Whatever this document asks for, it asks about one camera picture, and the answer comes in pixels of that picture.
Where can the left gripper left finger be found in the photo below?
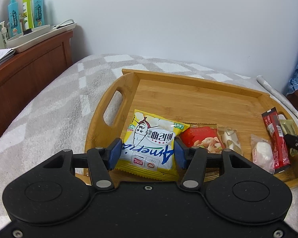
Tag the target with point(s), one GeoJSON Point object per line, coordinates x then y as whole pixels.
{"type": "Point", "coordinates": [101, 160]}

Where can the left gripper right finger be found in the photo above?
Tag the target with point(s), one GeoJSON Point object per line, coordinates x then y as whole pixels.
{"type": "Point", "coordinates": [193, 162]}

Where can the yellow white snack bag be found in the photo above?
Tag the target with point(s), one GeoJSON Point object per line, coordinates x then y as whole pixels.
{"type": "Point", "coordinates": [148, 147]}

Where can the clear packet green snack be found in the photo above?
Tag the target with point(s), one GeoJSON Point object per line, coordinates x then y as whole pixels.
{"type": "Point", "coordinates": [287, 126]}

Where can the long red snack stick packet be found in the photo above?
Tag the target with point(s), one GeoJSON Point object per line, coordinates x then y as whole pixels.
{"type": "Point", "coordinates": [280, 151]}

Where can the red shrimp snack packet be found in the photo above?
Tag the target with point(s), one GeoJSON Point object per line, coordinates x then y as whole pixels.
{"type": "Point", "coordinates": [204, 136]}

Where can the clear packet white marshmallow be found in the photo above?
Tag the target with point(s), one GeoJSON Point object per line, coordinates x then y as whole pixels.
{"type": "Point", "coordinates": [262, 153]}

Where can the clear packet white candy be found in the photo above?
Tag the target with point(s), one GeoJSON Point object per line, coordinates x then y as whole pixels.
{"type": "Point", "coordinates": [230, 139]}

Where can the grey white checked blanket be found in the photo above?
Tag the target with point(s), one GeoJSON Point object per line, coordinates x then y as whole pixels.
{"type": "Point", "coordinates": [59, 116]}

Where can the bamboo serving tray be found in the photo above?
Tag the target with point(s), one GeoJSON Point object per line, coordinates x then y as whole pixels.
{"type": "Point", "coordinates": [183, 99]}

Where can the brown wooden cabinet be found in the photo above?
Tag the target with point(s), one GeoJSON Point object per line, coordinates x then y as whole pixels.
{"type": "Point", "coordinates": [26, 74]}

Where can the beige plastic tray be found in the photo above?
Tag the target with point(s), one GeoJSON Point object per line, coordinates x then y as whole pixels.
{"type": "Point", "coordinates": [24, 42]}

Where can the green spray bottle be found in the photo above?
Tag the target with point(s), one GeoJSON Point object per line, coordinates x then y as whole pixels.
{"type": "Point", "coordinates": [27, 14]}

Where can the teal spray bottle left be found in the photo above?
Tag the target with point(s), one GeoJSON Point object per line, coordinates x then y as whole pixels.
{"type": "Point", "coordinates": [13, 18]}

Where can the teal spray bottle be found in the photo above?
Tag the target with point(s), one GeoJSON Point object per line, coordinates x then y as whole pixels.
{"type": "Point", "coordinates": [13, 18]}
{"type": "Point", "coordinates": [39, 19]}

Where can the teal spray bottle right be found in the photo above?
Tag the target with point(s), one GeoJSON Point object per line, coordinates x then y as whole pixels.
{"type": "Point", "coordinates": [39, 19]}

